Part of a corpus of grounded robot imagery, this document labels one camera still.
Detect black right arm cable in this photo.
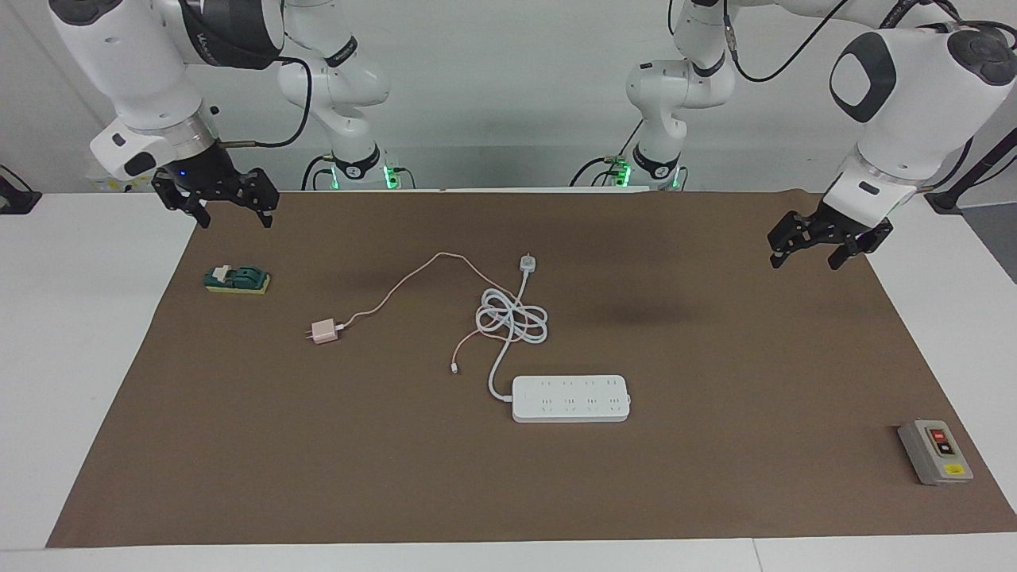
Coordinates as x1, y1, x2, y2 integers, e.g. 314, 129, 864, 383
215, 54, 315, 150

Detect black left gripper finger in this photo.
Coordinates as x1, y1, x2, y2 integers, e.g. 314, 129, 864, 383
768, 210, 820, 269
827, 222, 895, 272

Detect brown table mat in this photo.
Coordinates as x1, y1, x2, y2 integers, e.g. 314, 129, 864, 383
46, 189, 1017, 549

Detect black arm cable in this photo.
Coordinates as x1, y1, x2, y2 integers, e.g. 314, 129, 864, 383
215, 54, 315, 150
667, 0, 966, 84

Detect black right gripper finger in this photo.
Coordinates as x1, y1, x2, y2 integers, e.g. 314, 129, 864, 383
235, 168, 281, 230
151, 173, 214, 230

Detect white power strip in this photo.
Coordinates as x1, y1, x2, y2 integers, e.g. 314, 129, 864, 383
511, 375, 632, 423

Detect black clamp stand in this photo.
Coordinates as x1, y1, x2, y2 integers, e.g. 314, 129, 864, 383
926, 127, 1017, 214
0, 164, 42, 215

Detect white power strip cord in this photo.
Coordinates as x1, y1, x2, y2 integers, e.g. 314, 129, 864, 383
475, 253, 549, 400

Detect grey push button box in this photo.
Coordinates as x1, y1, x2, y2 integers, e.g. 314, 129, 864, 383
897, 419, 975, 486

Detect white box yellow labels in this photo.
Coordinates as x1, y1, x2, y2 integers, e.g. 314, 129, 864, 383
89, 175, 158, 193

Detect green knife switch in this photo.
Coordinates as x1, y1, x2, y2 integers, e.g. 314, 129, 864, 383
203, 264, 272, 296

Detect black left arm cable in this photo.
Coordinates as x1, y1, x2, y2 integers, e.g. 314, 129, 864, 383
667, 0, 966, 84

